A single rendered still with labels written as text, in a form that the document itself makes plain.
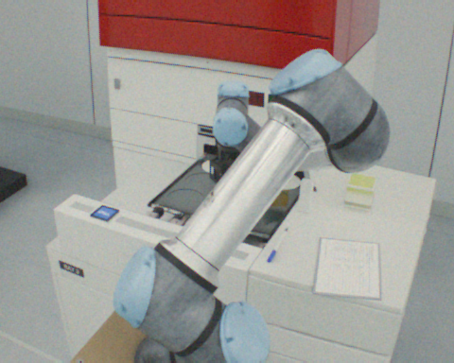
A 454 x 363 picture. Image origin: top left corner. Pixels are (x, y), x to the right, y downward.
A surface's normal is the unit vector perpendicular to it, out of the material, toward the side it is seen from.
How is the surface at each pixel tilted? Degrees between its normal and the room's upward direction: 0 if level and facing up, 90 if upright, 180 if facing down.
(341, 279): 0
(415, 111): 90
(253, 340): 51
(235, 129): 90
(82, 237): 90
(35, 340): 0
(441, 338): 0
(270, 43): 90
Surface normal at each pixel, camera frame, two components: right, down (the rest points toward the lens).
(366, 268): 0.01, -0.88
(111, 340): 0.65, -0.50
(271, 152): -0.07, -0.23
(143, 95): -0.42, 0.43
